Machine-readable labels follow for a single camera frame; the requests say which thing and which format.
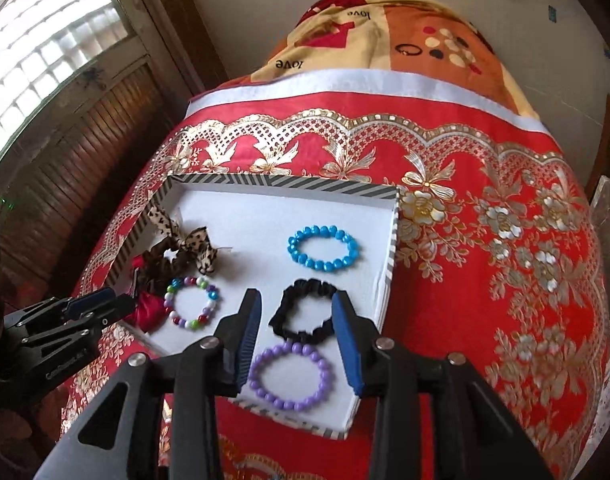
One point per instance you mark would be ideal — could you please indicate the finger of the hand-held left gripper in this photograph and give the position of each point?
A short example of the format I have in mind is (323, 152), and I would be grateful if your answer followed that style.
(60, 342)
(87, 304)

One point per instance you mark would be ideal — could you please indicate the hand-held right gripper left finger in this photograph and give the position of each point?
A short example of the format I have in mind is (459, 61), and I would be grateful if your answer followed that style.
(249, 342)

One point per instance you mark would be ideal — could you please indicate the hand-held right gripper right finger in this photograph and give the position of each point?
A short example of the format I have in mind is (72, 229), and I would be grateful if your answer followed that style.
(347, 347)

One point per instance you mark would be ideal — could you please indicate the black scrunchie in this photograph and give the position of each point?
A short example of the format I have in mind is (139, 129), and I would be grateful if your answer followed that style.
(305, 310)

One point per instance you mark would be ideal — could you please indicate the red scrunchie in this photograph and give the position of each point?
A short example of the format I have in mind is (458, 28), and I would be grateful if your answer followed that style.
(147, 310)

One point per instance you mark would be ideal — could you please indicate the striped cardboard tray box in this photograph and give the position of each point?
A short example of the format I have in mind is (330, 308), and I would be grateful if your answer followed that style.
(265, 270)

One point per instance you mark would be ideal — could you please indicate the leopard print scrunchie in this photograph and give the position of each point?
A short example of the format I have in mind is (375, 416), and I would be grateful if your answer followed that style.
(182, 245)

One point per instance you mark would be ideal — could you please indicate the wooden louvred shutter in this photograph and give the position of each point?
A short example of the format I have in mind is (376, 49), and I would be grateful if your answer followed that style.
(75, 160)

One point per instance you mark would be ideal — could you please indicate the red floral tablecloth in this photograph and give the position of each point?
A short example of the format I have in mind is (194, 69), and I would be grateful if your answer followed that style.
(485, 260)

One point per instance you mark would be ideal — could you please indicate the window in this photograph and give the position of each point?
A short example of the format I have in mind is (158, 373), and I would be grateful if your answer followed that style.
(45, 45)

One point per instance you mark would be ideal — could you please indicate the printed blanket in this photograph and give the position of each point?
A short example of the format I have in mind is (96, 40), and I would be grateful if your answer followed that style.
(400, 30)

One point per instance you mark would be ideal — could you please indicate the wooden chair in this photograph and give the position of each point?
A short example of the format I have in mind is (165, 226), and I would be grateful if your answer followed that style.
(605, 135)

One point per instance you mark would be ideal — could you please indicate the blue wall socket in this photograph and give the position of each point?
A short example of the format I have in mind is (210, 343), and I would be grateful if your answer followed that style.
(552, 13)

